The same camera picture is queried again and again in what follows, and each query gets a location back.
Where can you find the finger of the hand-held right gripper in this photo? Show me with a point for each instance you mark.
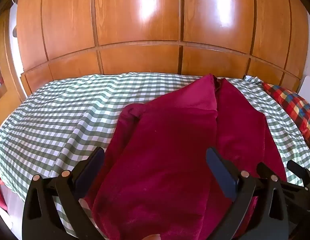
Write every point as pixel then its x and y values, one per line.
pixel 297 168

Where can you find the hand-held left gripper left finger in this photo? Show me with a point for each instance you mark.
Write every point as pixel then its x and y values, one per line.
pixel 91 167

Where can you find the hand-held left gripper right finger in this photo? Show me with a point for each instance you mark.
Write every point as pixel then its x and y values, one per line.
pixel 221 172

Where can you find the dark red garment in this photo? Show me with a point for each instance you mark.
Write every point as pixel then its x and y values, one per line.
pixel 165 150

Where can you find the person's left hand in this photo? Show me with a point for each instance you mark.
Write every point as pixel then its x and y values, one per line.
pixel 153 237

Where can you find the red plaid pillow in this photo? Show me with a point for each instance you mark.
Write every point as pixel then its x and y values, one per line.
pixel 292 105

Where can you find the green white checkered bedsheet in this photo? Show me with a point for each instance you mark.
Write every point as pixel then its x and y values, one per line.
pixel 60 110

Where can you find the white panel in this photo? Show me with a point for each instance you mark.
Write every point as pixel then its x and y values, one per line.
pixel 307 87

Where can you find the wooden wardrobe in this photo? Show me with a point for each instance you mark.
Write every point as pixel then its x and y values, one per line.
pixel 145 30

